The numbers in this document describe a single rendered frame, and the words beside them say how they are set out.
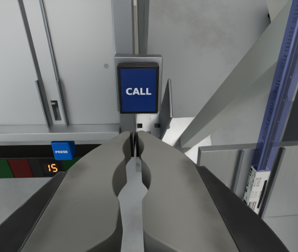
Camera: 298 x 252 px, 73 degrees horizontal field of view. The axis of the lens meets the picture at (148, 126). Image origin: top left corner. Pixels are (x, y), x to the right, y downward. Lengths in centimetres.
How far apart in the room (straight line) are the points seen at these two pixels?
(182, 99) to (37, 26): 90
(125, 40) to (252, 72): 24
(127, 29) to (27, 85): 14
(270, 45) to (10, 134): 37
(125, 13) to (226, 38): 116
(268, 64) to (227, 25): 108
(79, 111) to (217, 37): 115
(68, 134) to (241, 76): 32
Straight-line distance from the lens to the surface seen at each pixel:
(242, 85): 43
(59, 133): 27
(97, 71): 25
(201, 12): 144
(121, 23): 23
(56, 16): 25
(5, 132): 30
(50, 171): 35
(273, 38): 36
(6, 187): 115
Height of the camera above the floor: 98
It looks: 74 degrees down
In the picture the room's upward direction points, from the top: 7 degrees clockwise
